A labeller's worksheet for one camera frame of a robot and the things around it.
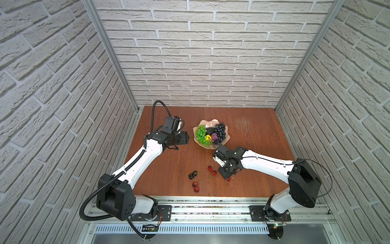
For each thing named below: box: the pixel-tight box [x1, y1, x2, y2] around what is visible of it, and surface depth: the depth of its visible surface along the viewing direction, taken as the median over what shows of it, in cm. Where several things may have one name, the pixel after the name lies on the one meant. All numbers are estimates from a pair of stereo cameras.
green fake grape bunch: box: [195, 124, 211, 146], surface depth 97 cm
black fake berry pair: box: [188, 170, 198, 180], surface depth 87 cm
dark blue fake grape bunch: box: [212, 122, 226, 145], surface depth 99 cm
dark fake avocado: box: [205, 127, 216, 136], surface depth 102 cm
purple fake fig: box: [211, 132, 219, 142], surface depth 99 cm
